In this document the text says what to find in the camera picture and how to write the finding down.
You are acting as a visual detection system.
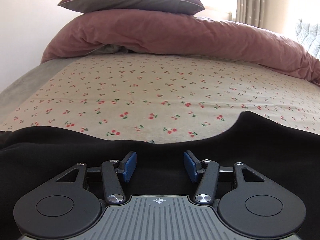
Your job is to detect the grey mattress cover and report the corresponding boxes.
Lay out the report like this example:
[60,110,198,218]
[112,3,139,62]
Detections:
[1,57,79,115]

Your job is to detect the black pants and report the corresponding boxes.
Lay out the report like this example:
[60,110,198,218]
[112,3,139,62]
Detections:
[1,112,319,239]

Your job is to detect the grey pink pillow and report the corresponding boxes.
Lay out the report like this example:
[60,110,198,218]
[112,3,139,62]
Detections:
[58,0,204,15]

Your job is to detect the pink duvet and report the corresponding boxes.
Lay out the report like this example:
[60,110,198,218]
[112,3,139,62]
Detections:
[41,9,319,85]

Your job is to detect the beige curtain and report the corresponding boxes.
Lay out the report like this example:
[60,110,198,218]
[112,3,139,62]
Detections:
[235,0,265,28]

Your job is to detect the cherry print bed sheet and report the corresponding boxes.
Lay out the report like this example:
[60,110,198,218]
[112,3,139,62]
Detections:
[1,54,319,143]

